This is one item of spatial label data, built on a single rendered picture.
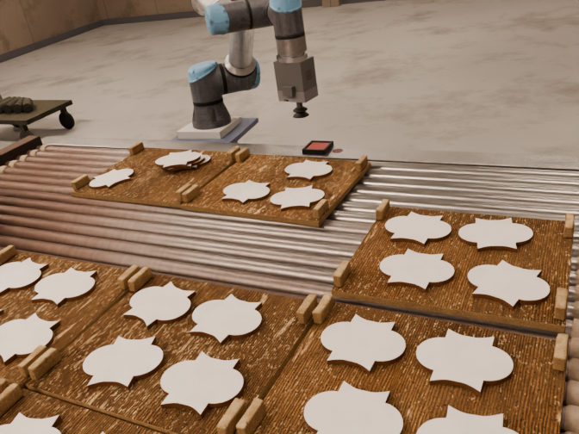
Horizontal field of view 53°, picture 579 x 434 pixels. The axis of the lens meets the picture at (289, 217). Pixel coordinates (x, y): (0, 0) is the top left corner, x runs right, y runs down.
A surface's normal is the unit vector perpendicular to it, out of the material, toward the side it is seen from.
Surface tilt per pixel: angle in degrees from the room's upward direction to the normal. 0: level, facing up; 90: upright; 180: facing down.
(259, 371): 0
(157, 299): 0
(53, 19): 90
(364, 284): 0
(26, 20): 90
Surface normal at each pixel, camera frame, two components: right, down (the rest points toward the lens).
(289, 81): -0.57, 0.45
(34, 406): -0.14, -0.87
